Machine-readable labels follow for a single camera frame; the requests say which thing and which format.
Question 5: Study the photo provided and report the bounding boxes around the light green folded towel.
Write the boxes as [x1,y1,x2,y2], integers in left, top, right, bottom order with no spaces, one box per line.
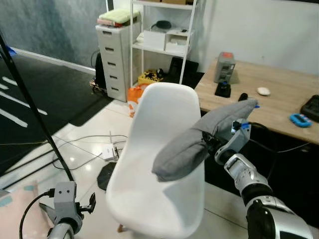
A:
[99,7,141,26]

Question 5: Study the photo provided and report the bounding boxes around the grey pillow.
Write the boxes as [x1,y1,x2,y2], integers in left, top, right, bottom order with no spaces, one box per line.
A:
[152,98,260,183]

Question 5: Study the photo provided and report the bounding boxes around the white router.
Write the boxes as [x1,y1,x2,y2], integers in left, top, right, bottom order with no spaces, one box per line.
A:
[102,143,119,162]

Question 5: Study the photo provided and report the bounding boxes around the blue rubber case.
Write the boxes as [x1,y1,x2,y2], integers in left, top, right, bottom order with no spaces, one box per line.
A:
[290,113,309,128]

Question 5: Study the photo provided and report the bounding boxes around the black floor cable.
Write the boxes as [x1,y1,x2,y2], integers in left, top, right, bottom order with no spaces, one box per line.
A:
[49,132,131,173]

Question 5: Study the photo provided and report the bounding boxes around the black stand with blue part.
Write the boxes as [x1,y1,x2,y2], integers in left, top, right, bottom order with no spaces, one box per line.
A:
[215,79,232,98]

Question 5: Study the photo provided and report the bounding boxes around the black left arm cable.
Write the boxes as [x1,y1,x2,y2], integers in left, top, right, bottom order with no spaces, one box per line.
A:
[19,188,56,239]

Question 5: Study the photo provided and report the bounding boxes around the white box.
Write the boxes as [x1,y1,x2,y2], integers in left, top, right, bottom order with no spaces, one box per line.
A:
[165,28,190,53]
[142,30,168,51]

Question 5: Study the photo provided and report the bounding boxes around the black tripod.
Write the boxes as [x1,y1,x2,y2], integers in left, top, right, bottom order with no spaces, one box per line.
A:
[0,31,76,183]

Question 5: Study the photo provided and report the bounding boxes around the white plastic chair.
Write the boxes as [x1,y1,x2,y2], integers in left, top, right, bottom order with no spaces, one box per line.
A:
[105,82,206,239]

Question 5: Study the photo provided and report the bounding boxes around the pink flat item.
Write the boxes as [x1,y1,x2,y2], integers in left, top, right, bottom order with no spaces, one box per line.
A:
[97,18,123,27]

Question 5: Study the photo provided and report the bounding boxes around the black box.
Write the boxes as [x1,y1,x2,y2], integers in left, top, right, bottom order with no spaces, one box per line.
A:
[168,56,199,84]

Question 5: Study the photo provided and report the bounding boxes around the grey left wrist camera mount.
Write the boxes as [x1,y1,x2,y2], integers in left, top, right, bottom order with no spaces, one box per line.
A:
[53,181,78,221]

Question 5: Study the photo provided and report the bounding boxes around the black slim bag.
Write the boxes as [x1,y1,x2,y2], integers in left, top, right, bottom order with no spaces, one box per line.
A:
[93,52,108,91]

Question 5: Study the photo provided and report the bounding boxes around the orange and white bag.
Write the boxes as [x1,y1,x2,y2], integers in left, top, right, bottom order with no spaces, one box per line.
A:
[127,84,151,119]

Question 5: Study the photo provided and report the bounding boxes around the black flat device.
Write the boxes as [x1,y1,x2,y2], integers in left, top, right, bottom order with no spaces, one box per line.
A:
[300,94,319,123]

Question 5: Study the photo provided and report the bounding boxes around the light wooden desk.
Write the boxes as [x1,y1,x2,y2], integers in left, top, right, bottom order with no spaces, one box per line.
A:
[194,59,319,145]

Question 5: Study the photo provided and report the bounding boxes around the white metal shelf rack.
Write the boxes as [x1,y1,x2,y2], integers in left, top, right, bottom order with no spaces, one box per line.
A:
[128,0,198,86]

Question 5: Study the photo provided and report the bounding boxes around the black desk cable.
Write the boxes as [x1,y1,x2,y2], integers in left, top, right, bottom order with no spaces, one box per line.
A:
[248,123,319,155]

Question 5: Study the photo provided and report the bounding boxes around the white drawer unit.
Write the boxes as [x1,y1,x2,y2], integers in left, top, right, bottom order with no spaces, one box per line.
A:
[95,22,133,103]

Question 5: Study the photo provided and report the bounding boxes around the grey box with orange top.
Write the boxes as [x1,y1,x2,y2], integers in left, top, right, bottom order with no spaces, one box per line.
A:
[214,51,236,84]

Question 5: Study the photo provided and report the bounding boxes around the yellow and black object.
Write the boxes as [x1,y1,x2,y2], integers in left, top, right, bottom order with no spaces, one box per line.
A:
[138,69,165,86]

